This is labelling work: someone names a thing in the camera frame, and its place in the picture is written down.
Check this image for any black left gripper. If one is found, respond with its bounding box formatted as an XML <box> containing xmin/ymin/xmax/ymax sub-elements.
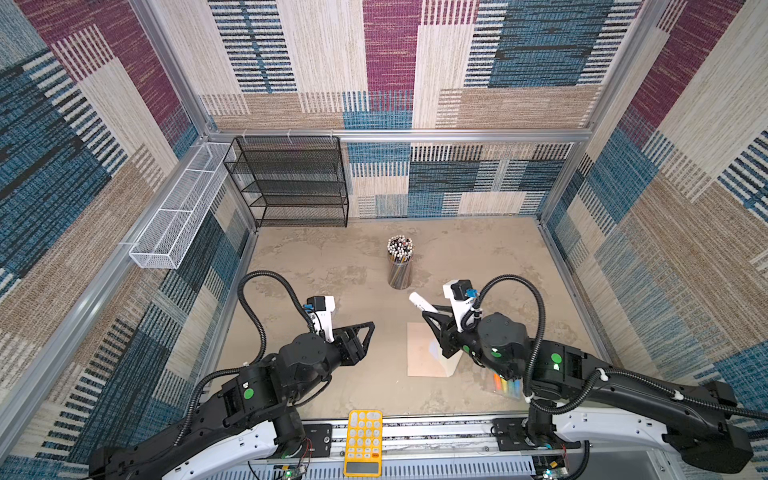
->
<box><xmin>289</xmin><ymin>320</ymin><xmax>374</xmax><ymax>404</ymax></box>

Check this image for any white glue stick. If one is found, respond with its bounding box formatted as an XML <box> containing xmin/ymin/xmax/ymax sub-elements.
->
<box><xmin>408</xmin><ymin>292</ymin><xmax>438</xmax><ymax>313</ymax></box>

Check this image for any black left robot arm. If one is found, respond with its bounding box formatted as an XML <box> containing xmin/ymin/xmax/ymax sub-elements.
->
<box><xmin>87</xmin><ymin>270</ymin><xmax>375</xmax><ymax>479</ymax></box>

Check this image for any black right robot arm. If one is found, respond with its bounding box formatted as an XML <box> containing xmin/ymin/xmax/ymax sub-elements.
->
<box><xmin>409</xmin><ymin>274</ymin><xmax>767</xmax><ymax>474</ymax></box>

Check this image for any metal cup of pencils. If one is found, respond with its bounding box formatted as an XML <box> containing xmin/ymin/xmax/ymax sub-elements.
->
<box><xmin>387</xmin><ymin>235</ymin><xmax>413</xmax><ymax>290</ymax></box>

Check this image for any pack of coloured highlighters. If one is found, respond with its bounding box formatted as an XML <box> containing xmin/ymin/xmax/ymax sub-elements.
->
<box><xmin>490</xmin><ymin>373</ymin><xmax>522</xmax><ymax>399</ymax></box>

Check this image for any yellow calculator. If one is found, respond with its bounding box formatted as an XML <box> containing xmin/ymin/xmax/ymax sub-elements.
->
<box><xmin>343</xmin><ymin>410</ymin><xmax>383</xmax><ymax>478</ymax></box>

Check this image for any aluminium front rail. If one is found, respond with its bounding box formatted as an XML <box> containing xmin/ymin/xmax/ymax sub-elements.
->
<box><xmin>155</xmin><ymin>407</ymin><xmax>655</xmax><ymax>463</ymax></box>

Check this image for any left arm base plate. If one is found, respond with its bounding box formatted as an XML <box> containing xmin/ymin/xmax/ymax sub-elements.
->
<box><xmin>266</xmin><ymin>423</ymin><xmax>333</xmax><ymax>461</ymax></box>

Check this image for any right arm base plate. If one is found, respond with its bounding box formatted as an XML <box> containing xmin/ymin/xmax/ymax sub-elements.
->
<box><xmin>491</xmin><ymin>416</ymin><xmax>583</xmax><ymax>452</ymax></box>

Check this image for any black wire shelf rack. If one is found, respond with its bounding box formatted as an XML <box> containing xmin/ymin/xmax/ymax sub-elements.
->
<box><xmin>224</xmin><ymin>136</ymin><xmax>350</xmax><ymax>228</ymax></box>

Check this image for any white wire mesh basket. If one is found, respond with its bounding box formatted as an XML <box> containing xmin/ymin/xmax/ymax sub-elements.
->
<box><xmin>129</xmin><ymin>143</ymin><xmax>229</xmax><ymax>270</ymax></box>

